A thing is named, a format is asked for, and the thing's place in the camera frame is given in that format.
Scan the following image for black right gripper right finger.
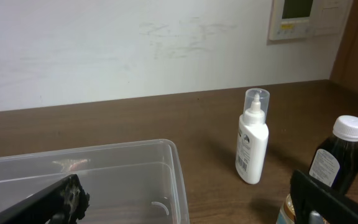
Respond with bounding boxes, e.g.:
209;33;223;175
290;170;358;224

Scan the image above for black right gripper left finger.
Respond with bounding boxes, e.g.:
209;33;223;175
0;174;90;224

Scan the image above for small jar gold lid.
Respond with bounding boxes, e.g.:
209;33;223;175
276;194;295;224

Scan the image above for dark bottle white cap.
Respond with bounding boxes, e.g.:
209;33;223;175
308;115;358;195

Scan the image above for white squeeze bottle clear cap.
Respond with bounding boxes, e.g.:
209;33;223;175
236;88;270;184

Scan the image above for clear plastic container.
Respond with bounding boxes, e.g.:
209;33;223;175
0;139;190;224

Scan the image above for white wall control panel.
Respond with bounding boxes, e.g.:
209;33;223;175
268;0;352;41

